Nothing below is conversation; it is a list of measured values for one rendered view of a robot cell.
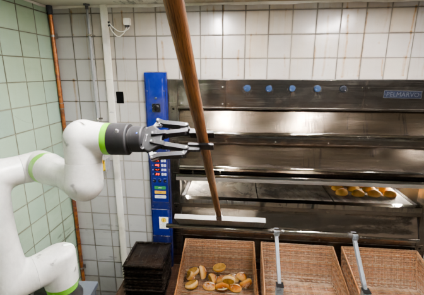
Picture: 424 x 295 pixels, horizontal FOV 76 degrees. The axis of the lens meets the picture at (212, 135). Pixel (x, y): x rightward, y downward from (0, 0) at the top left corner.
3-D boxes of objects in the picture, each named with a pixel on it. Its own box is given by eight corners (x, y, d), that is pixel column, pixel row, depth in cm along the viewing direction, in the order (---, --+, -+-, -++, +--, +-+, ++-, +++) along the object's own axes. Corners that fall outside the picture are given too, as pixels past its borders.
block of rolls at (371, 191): (315, 170, 278) (316, 165, 277) (365, 172, 274) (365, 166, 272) (336, 196, 219) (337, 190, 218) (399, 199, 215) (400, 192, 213)
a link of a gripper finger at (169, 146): (149, 137, 76) (147, 141, 76) (188, 144, 75) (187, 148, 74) (153, 143, 80) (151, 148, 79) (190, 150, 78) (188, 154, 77)
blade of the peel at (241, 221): (265, 222, 162) (265, 218, 163) (174, 218, 167) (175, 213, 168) (260, 232, 194) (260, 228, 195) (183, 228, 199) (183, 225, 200)
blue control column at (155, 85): (192, 212, 429) (190, 71, 380) (202, 213, 428) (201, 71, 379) (157, 321, 242) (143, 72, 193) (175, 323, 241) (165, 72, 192)
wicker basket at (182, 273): (185, 266, 227) (184, 237, 221) (253, 270, 223) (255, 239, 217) (173, 317, 180) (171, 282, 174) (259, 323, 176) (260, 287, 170)
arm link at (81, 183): (31, 154, 97) (65, 152, 105) (32, 186, 98) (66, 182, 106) (70, 167, 72) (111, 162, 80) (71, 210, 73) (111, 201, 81)
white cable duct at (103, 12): (124, 288, 241) (100, 5, 188) (130, 288, 240) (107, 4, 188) (123, 289, 239) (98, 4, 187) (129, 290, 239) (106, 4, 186)
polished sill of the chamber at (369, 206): (182, 199, 223) (182, 195, 222) (416, 209, 207) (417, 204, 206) (180, 203, 217) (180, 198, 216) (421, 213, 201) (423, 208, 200)
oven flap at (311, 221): (181, 227, 221) (182, 203, 224) (416, 240, 205) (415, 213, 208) (180, 229, 217) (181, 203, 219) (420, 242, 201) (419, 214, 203)
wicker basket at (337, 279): (258, 270, 223) (259, 240, 217) (330, 275, 217) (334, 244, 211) (262, 323, 176) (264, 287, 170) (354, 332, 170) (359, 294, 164)
